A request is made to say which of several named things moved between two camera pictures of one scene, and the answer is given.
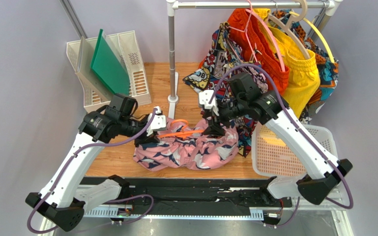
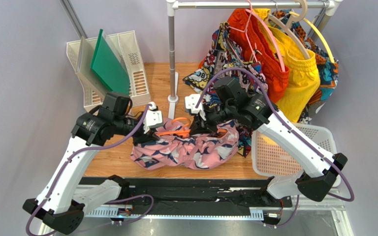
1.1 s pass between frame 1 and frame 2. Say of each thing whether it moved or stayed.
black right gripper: moved
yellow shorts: stayed
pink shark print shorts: stayed
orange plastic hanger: moved
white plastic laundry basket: stayed
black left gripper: stayed
